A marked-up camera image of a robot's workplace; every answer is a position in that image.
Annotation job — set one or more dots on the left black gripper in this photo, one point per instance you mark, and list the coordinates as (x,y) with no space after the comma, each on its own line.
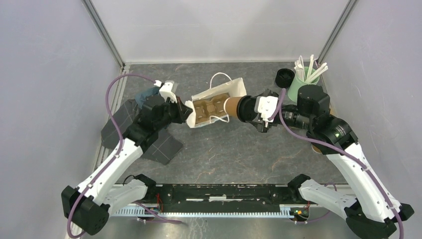
(183,111)

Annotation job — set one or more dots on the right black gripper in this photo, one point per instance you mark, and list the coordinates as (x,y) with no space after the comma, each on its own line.
(263,126)

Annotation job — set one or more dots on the brown pulp cup carrier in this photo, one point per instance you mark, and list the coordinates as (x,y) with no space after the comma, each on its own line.
(210,110)

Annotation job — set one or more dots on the light blue paper bag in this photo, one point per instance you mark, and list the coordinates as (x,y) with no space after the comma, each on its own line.
(233,87)

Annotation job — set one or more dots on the brown paper coffee cup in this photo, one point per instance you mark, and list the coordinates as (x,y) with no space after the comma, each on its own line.
(231,106)

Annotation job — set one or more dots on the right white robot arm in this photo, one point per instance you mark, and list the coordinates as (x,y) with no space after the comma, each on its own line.
(373,212)

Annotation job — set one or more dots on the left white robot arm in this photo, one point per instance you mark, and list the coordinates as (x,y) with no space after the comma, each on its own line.
(88,206)

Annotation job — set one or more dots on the dark grey checked cloth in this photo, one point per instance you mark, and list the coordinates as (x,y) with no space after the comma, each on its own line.
(164,149)

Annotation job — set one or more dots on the blue crumpled cloth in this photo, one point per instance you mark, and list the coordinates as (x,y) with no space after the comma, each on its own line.
(141,97)

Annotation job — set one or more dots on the stack of black lids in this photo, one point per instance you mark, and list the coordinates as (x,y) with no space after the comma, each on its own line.
(284,77)

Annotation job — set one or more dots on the stack of paper cups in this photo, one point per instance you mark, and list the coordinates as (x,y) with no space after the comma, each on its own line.
(315,149)

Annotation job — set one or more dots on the green cup holder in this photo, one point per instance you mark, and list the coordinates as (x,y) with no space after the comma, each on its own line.
(292,91)

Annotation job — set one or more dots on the white wrapped straws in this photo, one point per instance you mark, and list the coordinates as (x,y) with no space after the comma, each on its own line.
(309,73)

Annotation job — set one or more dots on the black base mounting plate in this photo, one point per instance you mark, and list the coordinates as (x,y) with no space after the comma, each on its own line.
(222,198)

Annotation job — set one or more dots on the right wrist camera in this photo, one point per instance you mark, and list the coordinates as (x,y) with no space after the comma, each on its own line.
(265,107)

